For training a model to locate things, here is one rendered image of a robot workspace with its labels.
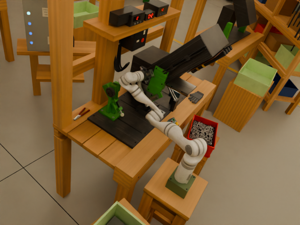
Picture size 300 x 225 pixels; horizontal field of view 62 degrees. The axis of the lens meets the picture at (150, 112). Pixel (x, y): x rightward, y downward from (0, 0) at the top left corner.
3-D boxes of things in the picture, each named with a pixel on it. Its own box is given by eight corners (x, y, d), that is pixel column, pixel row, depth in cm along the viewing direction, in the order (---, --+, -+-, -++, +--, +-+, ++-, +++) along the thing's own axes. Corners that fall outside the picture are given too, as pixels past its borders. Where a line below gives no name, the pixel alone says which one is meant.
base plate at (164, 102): (196, 88, 251) (197, 86, 250) (132, 149, 173) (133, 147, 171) (161, 69, 264) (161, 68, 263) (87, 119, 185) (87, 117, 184)
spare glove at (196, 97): (194, 91, 243) (195, 89, 241) (204, 96, 239) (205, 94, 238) (185, 99, 229) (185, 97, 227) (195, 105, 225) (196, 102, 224)
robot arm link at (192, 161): (201, 133, 141) (191, 153, 152) (188, 137, 136) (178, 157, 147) (211, 145, 136) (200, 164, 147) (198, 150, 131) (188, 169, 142)
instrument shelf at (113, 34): (180, 15, 216) (181, 11, 213) (113, 42, 151) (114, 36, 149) (156, 5, 223) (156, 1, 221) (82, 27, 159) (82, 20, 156)
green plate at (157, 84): (162, 94, 200) (172, 70, 191) (158, 97, 193) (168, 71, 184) (151, 88, 204) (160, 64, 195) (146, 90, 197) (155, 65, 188)
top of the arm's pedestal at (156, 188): (206, 185, 172) (208, 181, 169) (187, 221, 148) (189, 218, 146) (166, 160, 181) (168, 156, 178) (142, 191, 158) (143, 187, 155)
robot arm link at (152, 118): (141, 114, 170) (163, 131, 151) (152, 106, 172) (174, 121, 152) (147, 123, 176) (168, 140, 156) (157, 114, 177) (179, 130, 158)
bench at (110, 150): (189, 143, 317) (215, 86, 261) (114, 240, 210) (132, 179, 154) (144, 116, 338) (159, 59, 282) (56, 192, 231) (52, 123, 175)
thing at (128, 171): (211, 96, 270) (216, 85, 260) (129, 191, 162) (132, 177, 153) (199, 90, 274) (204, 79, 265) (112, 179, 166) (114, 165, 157)
